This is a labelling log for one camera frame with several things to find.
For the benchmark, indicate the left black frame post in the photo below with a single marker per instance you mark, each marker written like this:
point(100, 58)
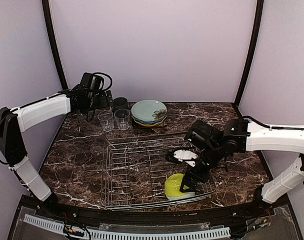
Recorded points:
point(53, 43)

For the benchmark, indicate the right black frame post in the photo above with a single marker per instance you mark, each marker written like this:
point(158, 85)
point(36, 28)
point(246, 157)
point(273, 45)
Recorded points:
point(250, 53)

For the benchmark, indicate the pale celadon ribbed bowl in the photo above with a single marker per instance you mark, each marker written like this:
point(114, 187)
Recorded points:
point(184, 196)

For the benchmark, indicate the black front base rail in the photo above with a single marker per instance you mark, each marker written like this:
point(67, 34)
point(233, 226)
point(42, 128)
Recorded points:
point(283, 224)

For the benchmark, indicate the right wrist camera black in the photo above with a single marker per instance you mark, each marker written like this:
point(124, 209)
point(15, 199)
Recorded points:
point(178, 156)

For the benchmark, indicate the white slotted cable duct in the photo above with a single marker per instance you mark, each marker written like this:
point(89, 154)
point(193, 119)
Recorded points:
point(91, 233)

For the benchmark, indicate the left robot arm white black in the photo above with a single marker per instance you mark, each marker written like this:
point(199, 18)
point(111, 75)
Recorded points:
point(89, 95)

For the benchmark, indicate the grey mug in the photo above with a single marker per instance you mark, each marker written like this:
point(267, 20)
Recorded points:
point(120, 103)

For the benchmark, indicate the yellow dotted plate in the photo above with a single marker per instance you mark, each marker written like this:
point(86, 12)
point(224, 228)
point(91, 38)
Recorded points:
point(148, 125)

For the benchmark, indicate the blue dotted plate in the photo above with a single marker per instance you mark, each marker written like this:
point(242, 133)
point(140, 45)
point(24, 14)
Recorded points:
point(140, 122)

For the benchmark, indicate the light green flower plate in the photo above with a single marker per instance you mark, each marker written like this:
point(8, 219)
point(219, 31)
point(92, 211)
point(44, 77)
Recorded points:
point(149, 110)

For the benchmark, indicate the clear glass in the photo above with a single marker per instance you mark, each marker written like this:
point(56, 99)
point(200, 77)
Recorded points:
point(106, 119)
point(122, 118)

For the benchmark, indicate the black frame post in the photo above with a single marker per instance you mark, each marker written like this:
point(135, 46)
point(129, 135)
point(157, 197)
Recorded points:
point(53, 43)
point(250, 53)

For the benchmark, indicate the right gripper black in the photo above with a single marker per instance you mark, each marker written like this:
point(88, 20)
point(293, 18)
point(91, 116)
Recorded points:
point(193, 182)

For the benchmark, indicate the lime green bowl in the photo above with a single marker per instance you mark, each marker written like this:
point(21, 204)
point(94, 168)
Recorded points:
point(172, 186)

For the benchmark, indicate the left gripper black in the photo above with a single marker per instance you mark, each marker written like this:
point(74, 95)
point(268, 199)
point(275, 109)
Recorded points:
point(107, 99)

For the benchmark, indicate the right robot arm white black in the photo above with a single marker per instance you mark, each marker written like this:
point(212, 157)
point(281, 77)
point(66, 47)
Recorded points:
point(246, 135)

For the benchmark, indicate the wire dish rack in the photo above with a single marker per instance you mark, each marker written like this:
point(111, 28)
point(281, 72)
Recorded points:
point(135, 169)

